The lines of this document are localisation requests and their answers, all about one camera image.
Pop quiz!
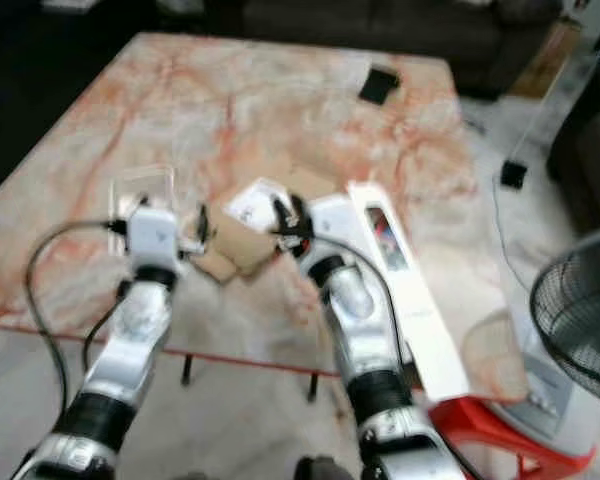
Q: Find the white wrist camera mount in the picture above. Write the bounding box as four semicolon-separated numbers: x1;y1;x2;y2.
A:
308;195;356;263
130;208;179;269

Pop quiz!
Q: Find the long white product box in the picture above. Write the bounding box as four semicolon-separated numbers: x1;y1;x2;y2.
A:
345;180;471;404

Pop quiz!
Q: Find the white paper packet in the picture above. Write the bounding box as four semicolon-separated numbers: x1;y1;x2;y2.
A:
228;178;291;229

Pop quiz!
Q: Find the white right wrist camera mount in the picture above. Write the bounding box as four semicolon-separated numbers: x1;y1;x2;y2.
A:
308;195;356;263

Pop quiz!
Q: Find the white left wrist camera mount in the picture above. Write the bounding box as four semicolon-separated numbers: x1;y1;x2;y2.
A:
130;208;179;269

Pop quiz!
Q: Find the black square coaster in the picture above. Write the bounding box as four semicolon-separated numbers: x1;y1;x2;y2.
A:
358;67;401;106

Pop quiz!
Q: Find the brown cardboard piece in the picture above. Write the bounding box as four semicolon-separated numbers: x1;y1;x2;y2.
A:
195;168;341;285

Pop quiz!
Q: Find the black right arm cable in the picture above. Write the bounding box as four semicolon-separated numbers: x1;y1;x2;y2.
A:
305;232;419;393

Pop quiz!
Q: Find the dark sofa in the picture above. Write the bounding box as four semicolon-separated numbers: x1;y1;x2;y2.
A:
240;0;566;99

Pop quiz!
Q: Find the dark armchair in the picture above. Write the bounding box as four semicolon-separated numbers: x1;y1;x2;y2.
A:
545;85;600;236

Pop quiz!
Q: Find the white fan base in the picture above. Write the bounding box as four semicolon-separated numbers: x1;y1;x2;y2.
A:
505;330;600;456

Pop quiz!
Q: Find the black power adapter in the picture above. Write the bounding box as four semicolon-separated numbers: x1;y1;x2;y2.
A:
500;160;528;189

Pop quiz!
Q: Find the red plastic stool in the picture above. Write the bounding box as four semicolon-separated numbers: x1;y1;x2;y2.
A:
425;395;596;480

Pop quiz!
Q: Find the dark grey robot leg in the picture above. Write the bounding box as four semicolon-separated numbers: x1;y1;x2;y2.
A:
295;455;351;480

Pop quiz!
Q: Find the clear plastic container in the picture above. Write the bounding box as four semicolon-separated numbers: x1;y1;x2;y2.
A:
108;165;176;226

